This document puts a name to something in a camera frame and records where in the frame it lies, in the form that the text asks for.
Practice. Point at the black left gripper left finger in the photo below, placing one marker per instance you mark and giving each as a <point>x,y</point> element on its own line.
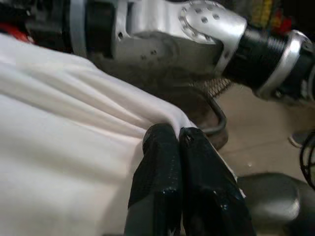
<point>160,167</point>

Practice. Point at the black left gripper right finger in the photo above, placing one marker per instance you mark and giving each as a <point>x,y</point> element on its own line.
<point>209,186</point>

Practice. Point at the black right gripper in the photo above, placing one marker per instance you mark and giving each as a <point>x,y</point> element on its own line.
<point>49,32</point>

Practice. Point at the red plastic hanger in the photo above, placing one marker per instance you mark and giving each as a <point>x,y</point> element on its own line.
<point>14,33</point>

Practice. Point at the white T-shirt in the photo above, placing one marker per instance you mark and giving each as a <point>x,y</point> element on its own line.
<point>61,135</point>

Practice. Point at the dark grey robot leg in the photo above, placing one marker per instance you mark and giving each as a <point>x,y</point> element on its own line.
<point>270,204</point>

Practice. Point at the grey sneaker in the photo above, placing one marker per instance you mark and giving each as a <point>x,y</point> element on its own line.
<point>297,140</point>

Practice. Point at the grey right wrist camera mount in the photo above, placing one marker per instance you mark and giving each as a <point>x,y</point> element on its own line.
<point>77,29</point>

